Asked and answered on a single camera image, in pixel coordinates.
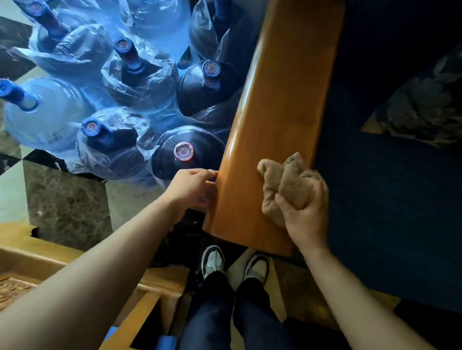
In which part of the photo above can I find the person's right hand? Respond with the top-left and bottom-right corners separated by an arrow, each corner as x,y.
271,175 -> 334,256

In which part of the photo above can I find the small blue plastic object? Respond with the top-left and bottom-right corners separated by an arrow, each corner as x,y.
153,334 -> 178,350

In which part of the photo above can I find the person's leg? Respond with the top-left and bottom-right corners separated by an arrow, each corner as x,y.
177,269 -> 238,350
230,276 -> 311,350

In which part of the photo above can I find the brown cleaning cloth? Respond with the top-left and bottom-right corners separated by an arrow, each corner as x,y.
254,150 -> 327,230

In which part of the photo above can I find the carved wooden table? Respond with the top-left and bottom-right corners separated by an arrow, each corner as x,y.
0,221 -> 192,350

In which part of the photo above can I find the person's left forearm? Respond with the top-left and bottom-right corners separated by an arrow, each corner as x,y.
0,187 -> 184,350

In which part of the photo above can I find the person's shoe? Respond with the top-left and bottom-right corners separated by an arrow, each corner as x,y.
243,253 -> 271,286
200,244 -> 227,281

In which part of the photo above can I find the floral patterned pillow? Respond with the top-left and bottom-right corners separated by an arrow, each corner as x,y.
359,21 -> 462,168

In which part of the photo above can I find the person's right shoe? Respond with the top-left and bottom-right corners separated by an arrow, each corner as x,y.
243,253 -> 271,286

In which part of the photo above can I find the wooden sofa armrest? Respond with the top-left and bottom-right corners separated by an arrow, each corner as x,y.
202,0 -> 348,260

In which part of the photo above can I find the person's right leg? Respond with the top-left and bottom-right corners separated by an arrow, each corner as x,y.
230,276 -> 311,350

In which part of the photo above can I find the person's left hand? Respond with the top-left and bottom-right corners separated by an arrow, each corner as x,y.
160,166 -> 219,224

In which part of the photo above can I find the person's right forearm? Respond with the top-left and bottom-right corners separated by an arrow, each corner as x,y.
292,240 -> 462,350

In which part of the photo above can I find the dark blue sofa cushion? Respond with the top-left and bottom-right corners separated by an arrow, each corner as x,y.
304,0 -> 462,317

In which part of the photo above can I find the person's left leg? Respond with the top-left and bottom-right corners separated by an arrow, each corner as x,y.
177,269 -> 238,350

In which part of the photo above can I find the person's left shoe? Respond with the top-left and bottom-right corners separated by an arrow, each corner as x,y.
200,244 -> 227,281

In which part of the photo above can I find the cluster of blue water jugs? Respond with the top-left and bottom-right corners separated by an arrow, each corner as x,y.
0,0 -> 262,194

